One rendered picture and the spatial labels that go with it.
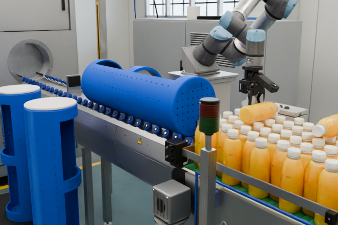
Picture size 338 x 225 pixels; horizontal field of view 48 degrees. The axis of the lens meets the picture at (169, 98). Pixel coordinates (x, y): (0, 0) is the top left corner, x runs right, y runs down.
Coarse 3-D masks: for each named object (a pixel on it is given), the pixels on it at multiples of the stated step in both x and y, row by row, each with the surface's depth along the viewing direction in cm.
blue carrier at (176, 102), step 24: (96, 72) 221; (120, 72) 205; (96, 96) 221; (120, 96) 198; (144, 96) 181; (168, 96) 169; (192, 96) 173; (144, 120) 192; (168, 120) 170; (192, 120) 175
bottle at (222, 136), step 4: (224, 132) 143; (220, 136) 143; (224, 136) 142; (220, 140) 143; (224, 140) 142; (220, 144) 143; (220, 148) 143; (220, 152) 144; (220, 156) 144; (220, 160) 144; (216, 172) 148; (220, 172) 145; (220, 176) 146
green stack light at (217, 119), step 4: (200, 116) 116; (200, 120) 116; (204, 120) 114; (208, 120) 114; (212, 120) 114; (216, 120) 114; (200, 124) 116; (204, 124) 114; (208, 124) 114; (212, 124) 114; (216, 124) 115; (200, 128) 116; (204, 128) 115; (208, 128) 114; (212, 128) 114; (216, 128) 115; (204, 132) 115; (208, 132) 114; (212, 132) 115; (216, 132) 115
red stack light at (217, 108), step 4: (200, 104) 115; (204, 104) 113; (208, 104) 113; (212, 104) 113; (216, 104) 113; (200, 108) 115; (204, 108) 113; (208, 108) 113; (212, 108) 113; (216, 108) 113; (200, 112) 115; (204, 112) 114; (208, 112) 113; (212, 112) 113; (216, 112) 114; (204, 116) 114; (208, 116) 113; (212, 116) 113; (216, 116) 114
